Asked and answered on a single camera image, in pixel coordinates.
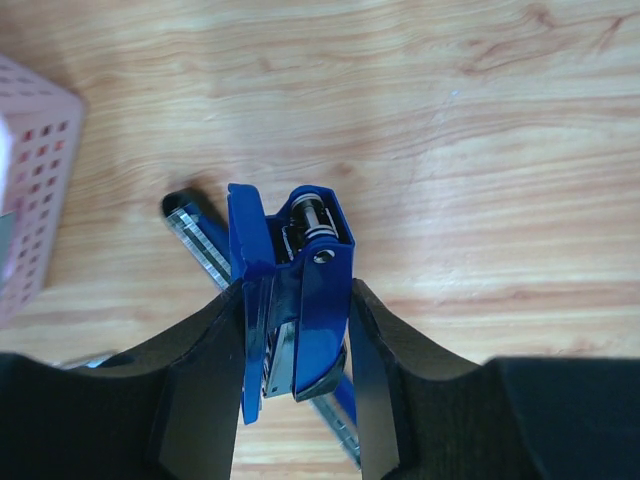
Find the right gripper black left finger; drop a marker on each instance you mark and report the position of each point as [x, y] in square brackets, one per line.
[165, 409]

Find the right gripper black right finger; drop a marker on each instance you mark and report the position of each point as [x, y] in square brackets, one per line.
[424, 412]

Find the pink plastic basket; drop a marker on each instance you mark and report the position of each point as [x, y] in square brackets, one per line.
[41, 127]

